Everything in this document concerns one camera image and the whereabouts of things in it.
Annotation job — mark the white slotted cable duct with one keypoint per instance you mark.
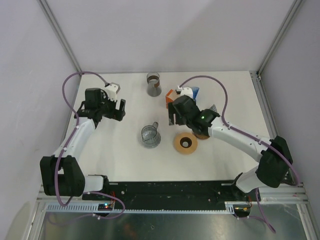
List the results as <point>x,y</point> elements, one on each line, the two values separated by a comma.
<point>97,207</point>

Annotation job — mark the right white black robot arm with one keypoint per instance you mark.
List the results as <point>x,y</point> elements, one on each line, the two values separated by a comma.
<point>272,155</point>

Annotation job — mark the blue glass dripper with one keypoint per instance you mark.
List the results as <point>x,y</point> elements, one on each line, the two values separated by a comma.
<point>195,91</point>

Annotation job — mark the glass server pitcher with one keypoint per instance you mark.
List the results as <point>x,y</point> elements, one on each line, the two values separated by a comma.
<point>150,137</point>

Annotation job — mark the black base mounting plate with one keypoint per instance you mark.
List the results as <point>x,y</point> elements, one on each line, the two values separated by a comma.
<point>178,195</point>

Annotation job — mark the orange coffee filter box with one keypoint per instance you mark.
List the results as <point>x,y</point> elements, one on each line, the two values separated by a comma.
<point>170,97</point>

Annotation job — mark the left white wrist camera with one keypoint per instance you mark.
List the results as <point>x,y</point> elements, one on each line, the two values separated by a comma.
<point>112,90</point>

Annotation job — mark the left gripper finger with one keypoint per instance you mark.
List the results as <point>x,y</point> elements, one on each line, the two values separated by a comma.
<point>110,115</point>
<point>120,113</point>

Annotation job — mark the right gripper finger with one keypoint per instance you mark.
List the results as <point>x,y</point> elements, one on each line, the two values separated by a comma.
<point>171,114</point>
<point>183,118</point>

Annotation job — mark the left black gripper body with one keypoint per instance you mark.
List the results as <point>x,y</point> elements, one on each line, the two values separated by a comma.
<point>106,105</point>

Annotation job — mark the glass carafe with brown band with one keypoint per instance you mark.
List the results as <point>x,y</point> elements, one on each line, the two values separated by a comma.
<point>153,84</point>

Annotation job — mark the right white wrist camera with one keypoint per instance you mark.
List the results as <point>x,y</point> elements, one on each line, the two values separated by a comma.
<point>184,91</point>

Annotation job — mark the clear glass dripper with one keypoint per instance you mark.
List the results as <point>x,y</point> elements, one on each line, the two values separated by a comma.
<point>213,108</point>

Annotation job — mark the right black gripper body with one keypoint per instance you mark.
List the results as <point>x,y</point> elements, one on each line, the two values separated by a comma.
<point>194,102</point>

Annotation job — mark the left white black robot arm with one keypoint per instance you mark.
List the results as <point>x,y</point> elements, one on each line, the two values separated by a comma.
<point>61,173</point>

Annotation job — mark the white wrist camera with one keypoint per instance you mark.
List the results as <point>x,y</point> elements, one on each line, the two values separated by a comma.
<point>184,91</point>
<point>112,90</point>

